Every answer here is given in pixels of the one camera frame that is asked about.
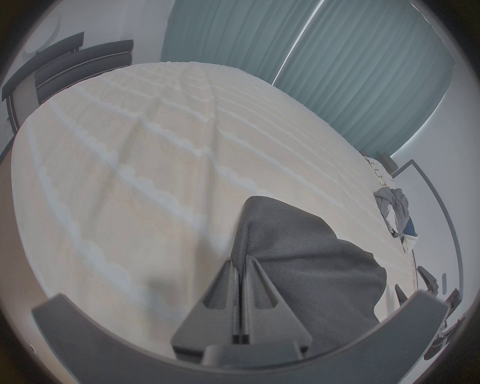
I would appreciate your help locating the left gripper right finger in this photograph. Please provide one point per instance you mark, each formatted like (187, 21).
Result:
(277, 322)

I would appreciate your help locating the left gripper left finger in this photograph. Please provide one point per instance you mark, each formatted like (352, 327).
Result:
(210, 322)

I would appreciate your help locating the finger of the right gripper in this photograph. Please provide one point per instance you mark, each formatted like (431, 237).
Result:
(400, 294)
(426, 276)

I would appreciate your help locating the black T-shirt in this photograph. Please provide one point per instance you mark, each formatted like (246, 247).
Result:
(307, 262)

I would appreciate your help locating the pile of clothes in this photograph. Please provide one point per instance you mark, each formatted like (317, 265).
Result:
(397, 210)

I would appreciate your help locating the white printed pillow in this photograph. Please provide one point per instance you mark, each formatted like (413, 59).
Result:
(380, 172)

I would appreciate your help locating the grey bedside table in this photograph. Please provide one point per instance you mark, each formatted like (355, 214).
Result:
(386, 160)

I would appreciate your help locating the bed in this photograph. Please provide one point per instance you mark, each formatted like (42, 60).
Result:
(150, 168)

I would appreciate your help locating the blue-green curtain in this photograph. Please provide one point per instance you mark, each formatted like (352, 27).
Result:
(367, 75)
(232, 37)

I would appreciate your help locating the black chest of drawers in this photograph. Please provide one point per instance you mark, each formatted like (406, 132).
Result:
(82, 63)

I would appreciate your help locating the round mirror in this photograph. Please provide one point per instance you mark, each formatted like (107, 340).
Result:
(43, 32)

